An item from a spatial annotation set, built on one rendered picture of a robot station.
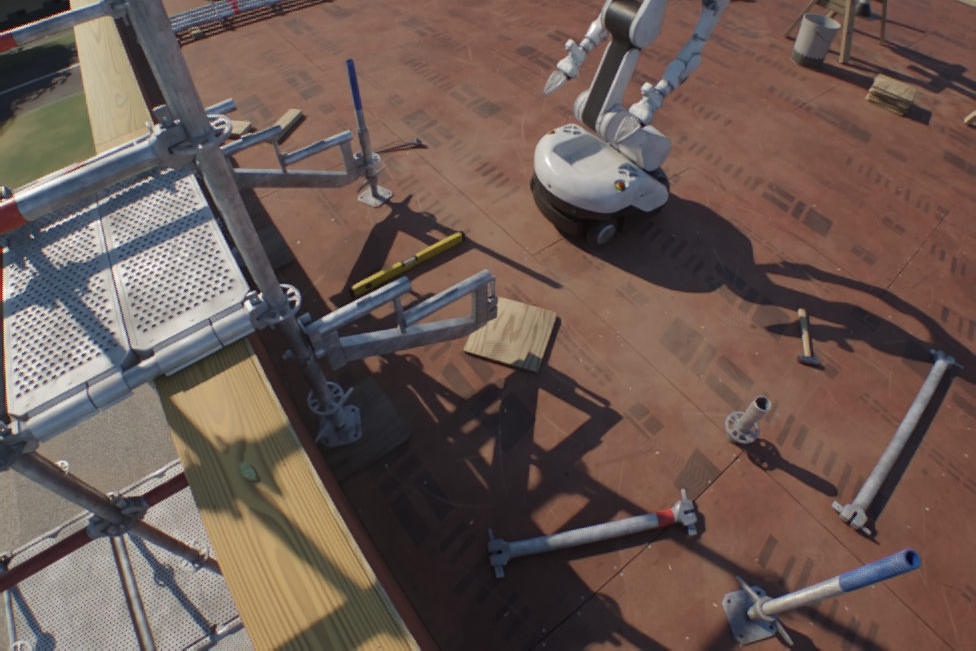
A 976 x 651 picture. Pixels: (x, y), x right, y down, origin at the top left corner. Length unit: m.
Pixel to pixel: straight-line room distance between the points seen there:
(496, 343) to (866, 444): 1.50
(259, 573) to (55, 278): 1.07
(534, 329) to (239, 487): 1.33
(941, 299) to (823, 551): 1.58
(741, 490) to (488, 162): 2.06
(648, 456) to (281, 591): 1.30
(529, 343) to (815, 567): 1.28
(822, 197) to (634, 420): 1.92
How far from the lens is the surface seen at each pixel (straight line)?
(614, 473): 1.87
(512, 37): 4.51
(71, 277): 1.74
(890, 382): 2.59
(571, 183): 2.27
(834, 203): 3.35
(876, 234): 3.29
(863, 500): 2.16
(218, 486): 1.20
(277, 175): 2.44
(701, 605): 1.84
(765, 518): 2.00
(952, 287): 3.28
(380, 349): 1.67
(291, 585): 1.08
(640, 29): 2.12
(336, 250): 2.51
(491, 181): 2.80
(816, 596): 1.52
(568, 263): 2.37
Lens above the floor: 1.71
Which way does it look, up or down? 49 degrees down
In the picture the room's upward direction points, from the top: straight up
